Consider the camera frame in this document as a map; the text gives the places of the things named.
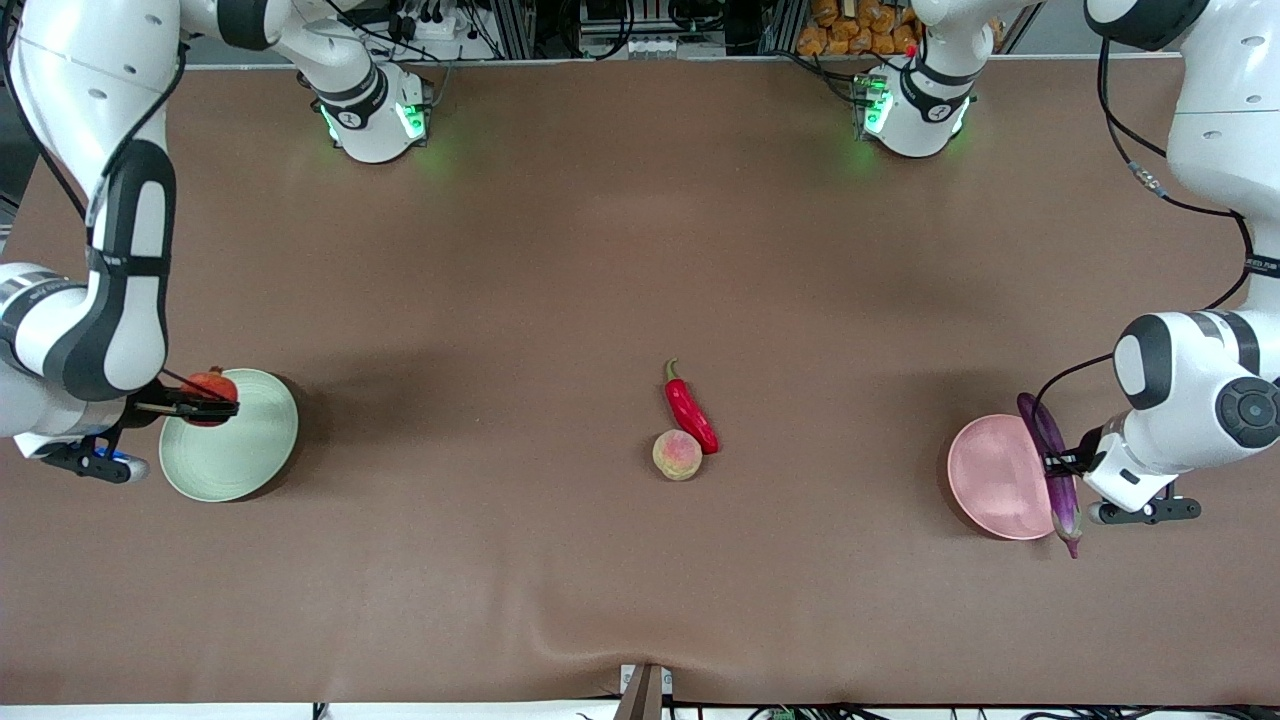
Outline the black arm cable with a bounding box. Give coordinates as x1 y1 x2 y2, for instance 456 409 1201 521
1030 35 1256 411
0 40 191 226

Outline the pink round plate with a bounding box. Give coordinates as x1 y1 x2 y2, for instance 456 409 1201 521
947 413 1063 541

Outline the red chili pepper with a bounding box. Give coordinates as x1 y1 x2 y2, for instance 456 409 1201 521
664 358 720 456

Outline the orange toy food pile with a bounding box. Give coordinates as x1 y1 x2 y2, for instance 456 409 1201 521
797 0 921 57

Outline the aluminium frame post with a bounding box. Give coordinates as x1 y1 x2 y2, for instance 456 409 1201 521
488 0 536 61
760 0 806 56

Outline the white power strip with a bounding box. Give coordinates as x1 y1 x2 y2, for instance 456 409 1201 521
385 0 473 43

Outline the grey metal bracket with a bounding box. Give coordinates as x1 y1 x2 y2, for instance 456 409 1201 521
612 662 674 720

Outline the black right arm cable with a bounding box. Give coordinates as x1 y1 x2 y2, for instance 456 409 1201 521
0 40 191 226

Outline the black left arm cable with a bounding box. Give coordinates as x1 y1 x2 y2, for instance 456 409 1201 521
1030 35 1256 411

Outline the red pomegranate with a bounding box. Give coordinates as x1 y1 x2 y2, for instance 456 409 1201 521
185 367 241 428

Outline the brown table cloth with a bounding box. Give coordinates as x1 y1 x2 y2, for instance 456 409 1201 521
0 55 1280 706

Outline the pale green round plate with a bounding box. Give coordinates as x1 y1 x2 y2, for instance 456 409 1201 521
158 368 299 503

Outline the yellow pink peach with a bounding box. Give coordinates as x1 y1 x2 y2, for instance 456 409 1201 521
652 429 703 482

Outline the purple eggplant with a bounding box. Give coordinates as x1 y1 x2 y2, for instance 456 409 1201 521
1017 392 1084 559

